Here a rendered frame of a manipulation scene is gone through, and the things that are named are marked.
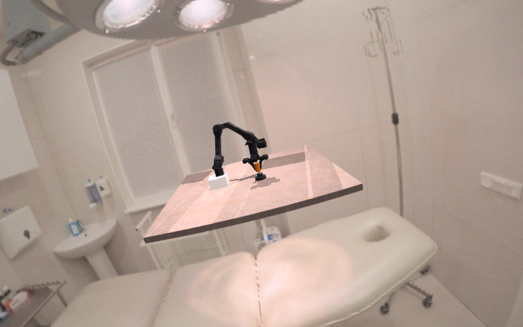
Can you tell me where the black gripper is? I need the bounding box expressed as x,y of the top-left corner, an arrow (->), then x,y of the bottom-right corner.
242,149 -> 268,170

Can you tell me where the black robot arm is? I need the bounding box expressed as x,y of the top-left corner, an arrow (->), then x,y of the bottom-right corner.
212,122 -> 267,178

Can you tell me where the dark grey round pedestal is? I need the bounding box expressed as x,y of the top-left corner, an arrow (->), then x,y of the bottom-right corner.
255,172 -> 266,181

